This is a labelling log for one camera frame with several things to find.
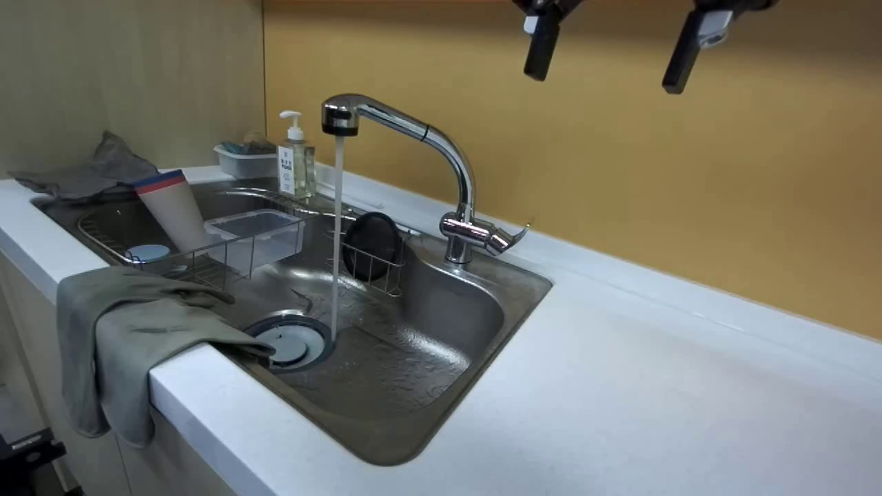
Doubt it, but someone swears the chrome faucet handle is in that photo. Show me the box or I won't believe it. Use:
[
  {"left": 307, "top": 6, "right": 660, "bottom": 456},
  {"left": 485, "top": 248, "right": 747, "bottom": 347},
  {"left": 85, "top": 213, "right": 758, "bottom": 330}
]
[{"left": 440, "top": 213, "right": 526, "bottom": 256}]

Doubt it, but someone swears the chrome faucet spout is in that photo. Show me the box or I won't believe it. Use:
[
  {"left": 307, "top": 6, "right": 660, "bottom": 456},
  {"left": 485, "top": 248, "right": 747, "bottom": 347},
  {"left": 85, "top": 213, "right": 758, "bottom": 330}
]
[{"left": 320, "top": 92, "right": 481, "bottom": 275}]

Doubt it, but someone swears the running water stream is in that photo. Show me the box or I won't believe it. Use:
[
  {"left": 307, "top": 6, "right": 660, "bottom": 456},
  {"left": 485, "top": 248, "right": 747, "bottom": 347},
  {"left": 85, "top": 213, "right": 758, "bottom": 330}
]
[{"left": 332, "top": 137, "right": 344, "bottom": 345}]

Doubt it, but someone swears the black round scrubber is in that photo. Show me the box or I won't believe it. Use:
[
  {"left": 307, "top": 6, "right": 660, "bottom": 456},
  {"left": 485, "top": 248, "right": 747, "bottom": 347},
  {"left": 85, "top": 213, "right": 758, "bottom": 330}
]
[{"left": 343, "top": 213, "right": 402, "bottom": 282}]

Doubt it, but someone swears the clear soap dispenser bottle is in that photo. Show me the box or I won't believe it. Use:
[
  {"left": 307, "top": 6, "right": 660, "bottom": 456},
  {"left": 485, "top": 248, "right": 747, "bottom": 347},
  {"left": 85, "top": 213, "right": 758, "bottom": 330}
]
[{"left": 280, "top": 111, "right": 315, "bottom": 201}]

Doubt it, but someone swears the white sponge tray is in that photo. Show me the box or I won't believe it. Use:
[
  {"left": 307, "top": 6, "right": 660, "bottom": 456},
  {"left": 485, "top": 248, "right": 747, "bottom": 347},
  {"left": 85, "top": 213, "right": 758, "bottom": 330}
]
[{"left": 216, "top": 141, "right": 276, "bottom": 180}]

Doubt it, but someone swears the stainless steel sink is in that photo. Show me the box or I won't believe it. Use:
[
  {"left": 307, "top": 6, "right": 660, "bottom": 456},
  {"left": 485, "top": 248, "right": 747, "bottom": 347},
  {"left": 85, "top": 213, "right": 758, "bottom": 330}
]
[{"left": 38, "top": 183, "right": 553, "bottom": 467}]

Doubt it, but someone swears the clear plastic container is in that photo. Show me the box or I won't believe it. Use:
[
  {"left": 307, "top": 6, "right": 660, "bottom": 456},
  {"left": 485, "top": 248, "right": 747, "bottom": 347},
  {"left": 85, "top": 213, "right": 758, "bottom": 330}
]
[{"left": 204, "top": 209, "right": 307, "bottom": 275}]

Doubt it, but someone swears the sink drain cover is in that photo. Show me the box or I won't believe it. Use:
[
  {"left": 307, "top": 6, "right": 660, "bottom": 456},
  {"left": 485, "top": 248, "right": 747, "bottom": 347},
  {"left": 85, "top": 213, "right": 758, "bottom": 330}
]
[{"left": 248, "top": 311, "right": 335, "bottom": 372}]

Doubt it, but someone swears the white tube with red band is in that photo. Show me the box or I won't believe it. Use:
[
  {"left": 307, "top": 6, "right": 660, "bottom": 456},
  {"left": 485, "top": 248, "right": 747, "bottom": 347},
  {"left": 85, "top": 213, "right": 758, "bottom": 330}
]
[{"left": 136, "top": 170, "right": 208, "bottom": 250}]

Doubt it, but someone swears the grey cloth at back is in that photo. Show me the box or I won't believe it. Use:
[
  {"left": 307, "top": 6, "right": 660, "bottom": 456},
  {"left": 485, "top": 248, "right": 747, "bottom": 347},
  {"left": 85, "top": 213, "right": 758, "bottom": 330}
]
[{"left": 14, "top": 129, "right": 157, "bottom": 201}]

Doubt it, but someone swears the blue round lid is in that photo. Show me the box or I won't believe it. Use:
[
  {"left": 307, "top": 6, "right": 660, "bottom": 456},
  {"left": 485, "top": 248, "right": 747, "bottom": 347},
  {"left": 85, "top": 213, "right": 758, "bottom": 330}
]
[{"left": 128, "top": 242, "right": 172, "bottom": 265}]

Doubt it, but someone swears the grey cloth on sink edge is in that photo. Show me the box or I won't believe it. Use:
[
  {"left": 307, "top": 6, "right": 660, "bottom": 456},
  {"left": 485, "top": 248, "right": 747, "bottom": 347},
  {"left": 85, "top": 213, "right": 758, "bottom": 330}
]
[{"left": 56, "top": 267, "right": 270, "bottom": 446}]

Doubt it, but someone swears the wire sponge holder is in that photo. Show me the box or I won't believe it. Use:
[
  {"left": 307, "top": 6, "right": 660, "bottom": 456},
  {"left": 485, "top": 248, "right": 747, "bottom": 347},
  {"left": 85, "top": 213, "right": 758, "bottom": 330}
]
[{"left": 343, "top": 230, "right": 402, "bottom": 297}]

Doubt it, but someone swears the wire sink rack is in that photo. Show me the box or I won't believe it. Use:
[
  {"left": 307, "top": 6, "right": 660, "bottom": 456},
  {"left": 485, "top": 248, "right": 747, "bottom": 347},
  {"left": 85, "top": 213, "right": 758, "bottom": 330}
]
[{"left": 76, "top": 187, "right": 313, "bottom": 279}]

